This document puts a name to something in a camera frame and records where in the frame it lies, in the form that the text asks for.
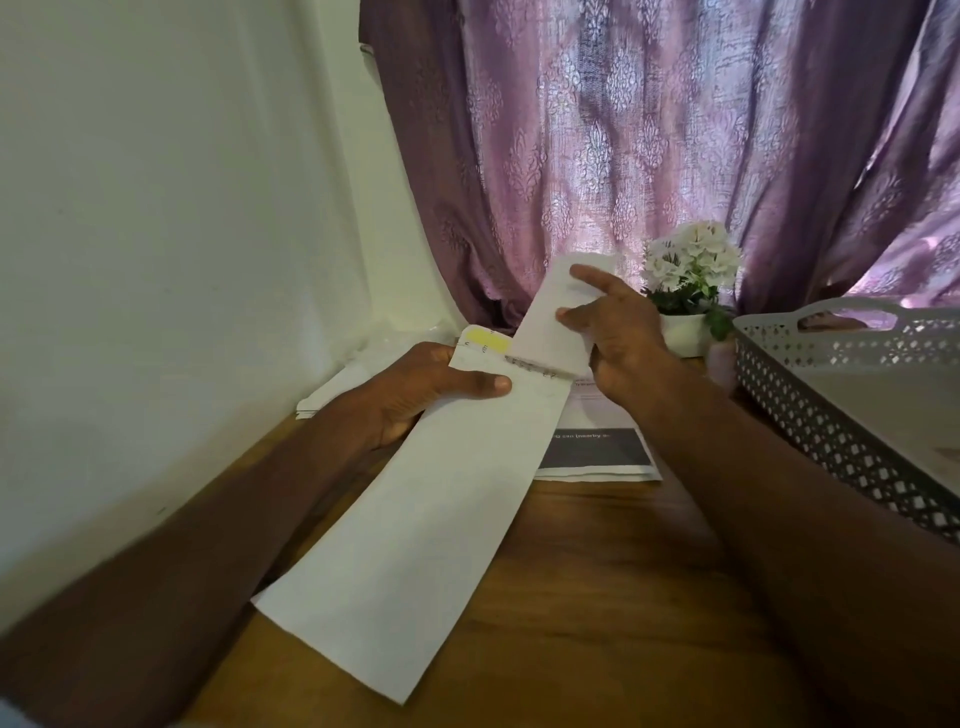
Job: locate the person's left hand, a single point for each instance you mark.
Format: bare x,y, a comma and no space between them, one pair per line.
409,386

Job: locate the person's right hand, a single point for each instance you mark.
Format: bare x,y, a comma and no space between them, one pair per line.
626,337

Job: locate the person's right thumb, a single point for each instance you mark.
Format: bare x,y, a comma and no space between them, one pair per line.
579,315

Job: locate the person's left thumb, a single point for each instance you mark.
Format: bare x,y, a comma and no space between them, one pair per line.
476,385

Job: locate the long white paper pad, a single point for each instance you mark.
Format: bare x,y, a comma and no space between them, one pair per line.
420,525

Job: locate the person's right forearm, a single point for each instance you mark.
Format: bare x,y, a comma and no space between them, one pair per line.
795,547

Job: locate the person's left forearm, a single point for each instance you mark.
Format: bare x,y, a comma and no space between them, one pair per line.
187,555

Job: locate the white flower potted plant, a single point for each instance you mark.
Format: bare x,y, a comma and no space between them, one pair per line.
694,262

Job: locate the printed paper sheet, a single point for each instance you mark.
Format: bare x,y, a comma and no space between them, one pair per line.
600,450

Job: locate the plain white paper sheet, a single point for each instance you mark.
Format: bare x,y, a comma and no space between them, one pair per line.
334,390

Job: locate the small pale pink container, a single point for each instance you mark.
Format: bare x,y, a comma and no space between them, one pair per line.
721,364

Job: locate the purple patterned curtain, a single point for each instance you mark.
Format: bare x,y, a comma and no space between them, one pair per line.
637,127

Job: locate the grey perforated plastic basket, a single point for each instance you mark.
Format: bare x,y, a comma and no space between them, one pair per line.
847,405

